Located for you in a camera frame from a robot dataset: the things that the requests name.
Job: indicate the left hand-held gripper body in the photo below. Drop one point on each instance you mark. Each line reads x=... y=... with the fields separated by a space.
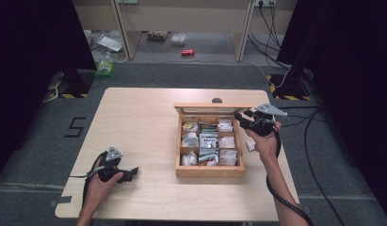
x=110 y=166

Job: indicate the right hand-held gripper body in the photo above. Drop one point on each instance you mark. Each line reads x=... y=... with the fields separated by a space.
x=263 y=125

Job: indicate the single white sachet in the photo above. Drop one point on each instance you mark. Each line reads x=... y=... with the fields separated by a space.
x=250 y=145

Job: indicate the wooden box with window lid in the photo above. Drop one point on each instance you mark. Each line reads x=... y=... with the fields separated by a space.
x=210 y=172

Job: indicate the person's right hand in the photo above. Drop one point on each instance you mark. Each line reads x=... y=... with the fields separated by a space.
x=268 y=147

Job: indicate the person's left hand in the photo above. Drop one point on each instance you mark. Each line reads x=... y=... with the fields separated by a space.
x=97 y=190

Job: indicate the round grey table grommet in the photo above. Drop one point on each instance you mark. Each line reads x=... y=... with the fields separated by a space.
x=217 y=100

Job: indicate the assorted sachets group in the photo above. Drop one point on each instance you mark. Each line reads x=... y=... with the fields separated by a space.
x=209 y=141

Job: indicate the black stand base striped tape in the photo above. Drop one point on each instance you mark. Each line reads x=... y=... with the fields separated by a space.
x=75 y=84
x=290 y=89

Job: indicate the red can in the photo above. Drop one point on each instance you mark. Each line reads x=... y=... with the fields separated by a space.
x=187 y=52

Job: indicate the green plastic bag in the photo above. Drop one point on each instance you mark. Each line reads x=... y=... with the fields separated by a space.
x=104 y=67

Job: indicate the clear plastic container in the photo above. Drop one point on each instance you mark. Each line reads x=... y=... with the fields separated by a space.
x=178 y=39

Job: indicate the black curtain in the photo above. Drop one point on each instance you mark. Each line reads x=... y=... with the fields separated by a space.
x=354 y=78
x=28 y=69

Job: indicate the brown cardboard tray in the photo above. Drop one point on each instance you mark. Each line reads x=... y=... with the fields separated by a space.
x=157 y=35

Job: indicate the grey flat sheet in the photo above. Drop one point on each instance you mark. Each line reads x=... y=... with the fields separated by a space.
x=110 y=43

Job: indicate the white wall socket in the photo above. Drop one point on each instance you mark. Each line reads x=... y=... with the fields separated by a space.
x=265 y=3

